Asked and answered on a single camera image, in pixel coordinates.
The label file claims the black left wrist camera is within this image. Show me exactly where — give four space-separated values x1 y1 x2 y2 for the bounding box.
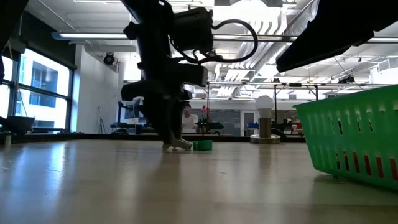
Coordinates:
172 6 215 53

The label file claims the large window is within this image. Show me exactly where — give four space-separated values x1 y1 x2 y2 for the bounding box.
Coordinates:
0 46 75 133

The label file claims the long ceiling light strip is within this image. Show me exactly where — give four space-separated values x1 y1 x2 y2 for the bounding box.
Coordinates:
51 30 130 41

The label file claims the grey metal staple remover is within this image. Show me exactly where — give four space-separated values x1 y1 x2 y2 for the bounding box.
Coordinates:
161 138 193 152

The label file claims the black standing desk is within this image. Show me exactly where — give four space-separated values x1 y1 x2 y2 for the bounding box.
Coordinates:
110 123 147 135

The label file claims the black computer monitor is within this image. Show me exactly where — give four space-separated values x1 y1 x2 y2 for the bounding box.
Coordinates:
123 99 141 121

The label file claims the black ceiling spotlight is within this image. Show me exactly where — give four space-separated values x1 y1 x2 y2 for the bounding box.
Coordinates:
103 52 116 66

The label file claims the green plastic basket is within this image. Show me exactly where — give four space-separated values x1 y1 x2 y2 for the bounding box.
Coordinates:
292 84 398 191

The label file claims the black background station frame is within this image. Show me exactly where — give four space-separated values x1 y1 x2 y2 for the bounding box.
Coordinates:
206 81 320 138

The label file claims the green mini stapler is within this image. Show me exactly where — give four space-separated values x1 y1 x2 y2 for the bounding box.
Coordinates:
192 139 213 152

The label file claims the person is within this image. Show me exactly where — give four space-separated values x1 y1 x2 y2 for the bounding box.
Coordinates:
181 103 200 134

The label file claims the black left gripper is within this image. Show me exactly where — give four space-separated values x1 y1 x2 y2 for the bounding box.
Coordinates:
120 61 210 146

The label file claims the white bulb table lamp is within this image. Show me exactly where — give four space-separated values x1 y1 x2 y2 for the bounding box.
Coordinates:
249 95 282 144

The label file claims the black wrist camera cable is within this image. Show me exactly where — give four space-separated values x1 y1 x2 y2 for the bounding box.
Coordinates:
169 18 259 65

